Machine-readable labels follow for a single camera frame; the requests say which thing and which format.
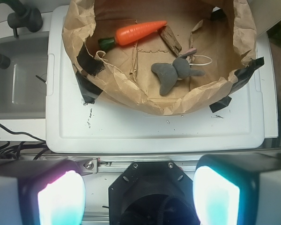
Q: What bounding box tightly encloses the orange plastic toy carrot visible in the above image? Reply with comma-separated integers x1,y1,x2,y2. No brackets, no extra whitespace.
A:
98,21,167,51

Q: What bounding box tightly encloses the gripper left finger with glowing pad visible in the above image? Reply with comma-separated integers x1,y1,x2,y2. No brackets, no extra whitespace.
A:
0,159,86,225

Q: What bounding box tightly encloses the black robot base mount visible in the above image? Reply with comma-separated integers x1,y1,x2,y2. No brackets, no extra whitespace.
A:
108,161,200,225

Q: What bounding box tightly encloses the gray plush bunny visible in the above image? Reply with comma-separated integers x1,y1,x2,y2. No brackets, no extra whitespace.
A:
151,48,205,96

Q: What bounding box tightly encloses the aluminium rail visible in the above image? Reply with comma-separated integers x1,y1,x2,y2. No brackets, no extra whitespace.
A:
40,154,201,174

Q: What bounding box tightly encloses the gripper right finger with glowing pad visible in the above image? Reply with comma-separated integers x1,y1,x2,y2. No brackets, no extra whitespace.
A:
192,153,281,225

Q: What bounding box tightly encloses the brown wood bark piece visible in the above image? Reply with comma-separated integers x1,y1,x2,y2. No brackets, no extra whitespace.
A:
158,25,182,57

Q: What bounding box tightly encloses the brown paper bag tray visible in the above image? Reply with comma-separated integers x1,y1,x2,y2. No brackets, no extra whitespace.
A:
62,0,263,115

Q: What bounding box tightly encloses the white plastic bin lid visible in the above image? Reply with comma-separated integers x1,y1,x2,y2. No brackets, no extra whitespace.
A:
45,6,265,154

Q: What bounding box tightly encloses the dark gray toy faucet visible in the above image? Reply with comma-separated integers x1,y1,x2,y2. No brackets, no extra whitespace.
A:
0,0,43,69

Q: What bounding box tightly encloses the thin black cable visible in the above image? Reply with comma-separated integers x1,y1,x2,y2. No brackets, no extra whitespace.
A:
0,114,49,162

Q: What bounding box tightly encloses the gray toy sink basin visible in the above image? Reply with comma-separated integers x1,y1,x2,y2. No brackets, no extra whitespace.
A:
0,32,49,120

